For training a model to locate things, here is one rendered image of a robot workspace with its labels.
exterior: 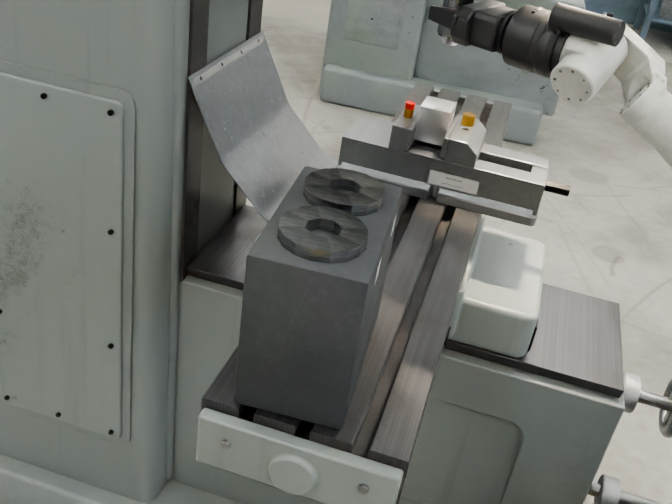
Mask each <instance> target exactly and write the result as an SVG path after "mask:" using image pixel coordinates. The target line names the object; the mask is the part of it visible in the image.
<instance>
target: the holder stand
mask: <svg viewBox="0 0 672 504"><path fill-rule="evenodd" d="M402 193H403V189H402V187H399V186H395V185H390V184H386V183H381V182H379V181H378V180H376V179H374V178H373V177H371V176H369V175H367V174H364V173H361V172H358V171H354V170H349V169H342V168H326V169H318V168H314V167H309V166H305V167H304V168H303V170H302V171H301V173H300V174H299V176H298V177H297V179H296V180H295V182H294V184H293V185H292V187H291V188H290V190H289V191H288V193H287V194H286V196H285V197H284V199H283V200H282V202H281V203H280V205H279V206H278V208H277V210H276V211H275V213H274V214H273V216H272V217H271V219H270V220H269V222H268V223H267V225H266V226H265V228H264V229H263V231H262V232H261V234H260V236H259V237H258V239H257V240H256V242H255V243H254V245H253V246H252V248H251V249H250V251H249V252H248V254H247V256H246V265H245V277H244V288H243V299H242V310H241V322H240V333H239V344H238V355H237V367H236V378H235V389H234V402H236V403H239V404H243V405H247V406H251V407H254V408H258V409H262V410H266V411H270V412H273V413H277V414H281V415H285V416H289V417H292V418H296V419H300V420H304V421H308V422H311V423H315V424H319V425H323V426H327V427H331V428H334V429H338V430H339V429H341V428H342V427H343V425H344V422H345V419H346V415H347V412H348V409H349V406H350V403H351V399H352V396H353V393H354V390H355V387H356V384H357V380H358V377H359V374H360V371H361V368H362V364H363V361H364V358H365V355H366V352H367V348H368V345H369V342H370V339H371V336H372V332H373V329H374V326H375V323H376V320H377V316H378V312H379V307H380V302H381V297H382V292H383V287H384V282H385V277H386V272H387V267H388V262H389V258H390V253H391V248H392V243H393V238H394V233H395V228H396V223H397V218H398V213H399V208H400V203H401V198H402Z"/></svg>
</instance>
